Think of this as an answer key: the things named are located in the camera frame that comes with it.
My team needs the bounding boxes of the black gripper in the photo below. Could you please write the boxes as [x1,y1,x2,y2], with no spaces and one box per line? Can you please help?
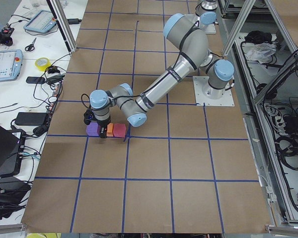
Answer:
[83,109,111,138]

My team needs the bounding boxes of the orange foam block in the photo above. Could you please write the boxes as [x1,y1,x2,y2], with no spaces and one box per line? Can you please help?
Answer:
[106,123,114,137]

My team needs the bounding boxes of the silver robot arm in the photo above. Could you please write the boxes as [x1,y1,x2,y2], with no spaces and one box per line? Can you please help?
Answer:
[84,12,234,138]
[195,0,218,25]

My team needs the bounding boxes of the purple foam block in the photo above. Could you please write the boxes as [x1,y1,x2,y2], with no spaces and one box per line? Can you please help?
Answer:
[86,122,99,136]

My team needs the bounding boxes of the red foam block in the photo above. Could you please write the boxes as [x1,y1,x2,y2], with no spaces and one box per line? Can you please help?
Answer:
[113,123,126,138]

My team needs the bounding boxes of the black power strip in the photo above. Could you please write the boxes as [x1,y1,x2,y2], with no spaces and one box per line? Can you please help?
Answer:
[46,82,63,126]

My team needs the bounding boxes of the black power brick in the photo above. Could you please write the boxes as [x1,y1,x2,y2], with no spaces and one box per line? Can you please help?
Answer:
[15,112,47,126]

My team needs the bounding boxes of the black smartphone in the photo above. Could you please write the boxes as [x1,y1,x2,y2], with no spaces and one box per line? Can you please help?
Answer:
[26,76,45,84]

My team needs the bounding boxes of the yellow tape roll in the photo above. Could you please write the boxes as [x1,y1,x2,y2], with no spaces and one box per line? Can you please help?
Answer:
[35,57,52,72]

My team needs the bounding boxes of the black laptop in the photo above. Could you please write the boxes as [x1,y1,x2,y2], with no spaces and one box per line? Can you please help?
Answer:
[0,126,25,178]

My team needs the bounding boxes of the blue teach pendant near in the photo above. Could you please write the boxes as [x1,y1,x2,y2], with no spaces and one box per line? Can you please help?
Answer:
[0,49,23,82]

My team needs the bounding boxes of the blue teach pendant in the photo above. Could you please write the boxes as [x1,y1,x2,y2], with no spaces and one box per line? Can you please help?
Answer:
[0,49,23,82]
[23,10,57,35]

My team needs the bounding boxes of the blue teach pendant far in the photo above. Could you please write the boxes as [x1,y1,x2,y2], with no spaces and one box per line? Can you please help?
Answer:
[23,10,57,35]

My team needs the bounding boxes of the crumpled white cloth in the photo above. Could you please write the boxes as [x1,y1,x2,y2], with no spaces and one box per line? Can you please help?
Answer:
[246,43,277,63]

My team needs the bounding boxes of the black handled scissors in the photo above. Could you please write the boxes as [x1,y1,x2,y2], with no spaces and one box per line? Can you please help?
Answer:
[24,38,37,52]

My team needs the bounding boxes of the aluminium frame post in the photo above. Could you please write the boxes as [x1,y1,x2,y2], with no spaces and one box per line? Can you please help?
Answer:
[46,0,76,53]

